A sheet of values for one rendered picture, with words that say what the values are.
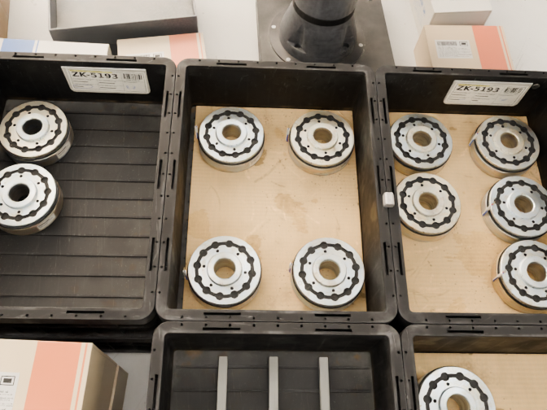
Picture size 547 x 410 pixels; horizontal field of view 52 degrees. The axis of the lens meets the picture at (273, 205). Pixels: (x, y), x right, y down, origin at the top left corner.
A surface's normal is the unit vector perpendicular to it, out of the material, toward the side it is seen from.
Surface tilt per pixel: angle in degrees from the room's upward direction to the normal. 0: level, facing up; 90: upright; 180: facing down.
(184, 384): 0
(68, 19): 0
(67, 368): 0
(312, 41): 69
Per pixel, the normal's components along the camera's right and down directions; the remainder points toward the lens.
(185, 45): 0.06, -0.42
